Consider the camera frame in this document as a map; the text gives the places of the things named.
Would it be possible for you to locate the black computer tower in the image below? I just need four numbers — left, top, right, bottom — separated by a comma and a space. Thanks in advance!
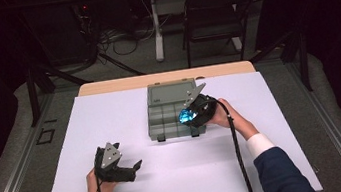
24, 0, 98, 71

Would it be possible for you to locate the white-legged desk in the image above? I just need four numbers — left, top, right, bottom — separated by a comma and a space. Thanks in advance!
128, 0, 283, 66

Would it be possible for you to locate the black metal stand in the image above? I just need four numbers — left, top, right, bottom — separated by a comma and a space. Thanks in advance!
245, 28, 315, 100
22, 57, 99, 129

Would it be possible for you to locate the bundle of floor cables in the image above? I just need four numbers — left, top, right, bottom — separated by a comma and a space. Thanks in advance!
93, 14, 175, 61

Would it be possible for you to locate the shiny blue packet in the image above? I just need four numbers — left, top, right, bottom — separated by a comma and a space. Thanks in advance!
176, 105, 200, 125

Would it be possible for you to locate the white table mat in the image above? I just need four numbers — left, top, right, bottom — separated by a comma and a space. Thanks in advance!
23, 64, 324, 192

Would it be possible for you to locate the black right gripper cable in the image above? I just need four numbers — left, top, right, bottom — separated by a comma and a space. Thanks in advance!
202, 93, 258, 192

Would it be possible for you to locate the black folding chair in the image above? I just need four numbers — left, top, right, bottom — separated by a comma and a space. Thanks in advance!
176, 0, 266, 70

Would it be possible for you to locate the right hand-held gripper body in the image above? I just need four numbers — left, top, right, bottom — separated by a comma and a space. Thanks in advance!
179, 81, 223, 130

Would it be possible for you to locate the person's right hand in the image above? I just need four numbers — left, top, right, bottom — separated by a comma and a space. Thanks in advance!
201, 92, 261, 146

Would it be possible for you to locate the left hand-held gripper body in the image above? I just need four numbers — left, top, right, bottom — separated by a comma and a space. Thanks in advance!
90, 138, 138, 188

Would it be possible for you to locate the grey plastic compartment box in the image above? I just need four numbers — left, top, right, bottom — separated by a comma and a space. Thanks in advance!
141, 77, 209, 144

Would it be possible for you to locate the light wooden table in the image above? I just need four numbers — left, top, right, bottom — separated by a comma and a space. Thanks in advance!
22, 52, 324, 192

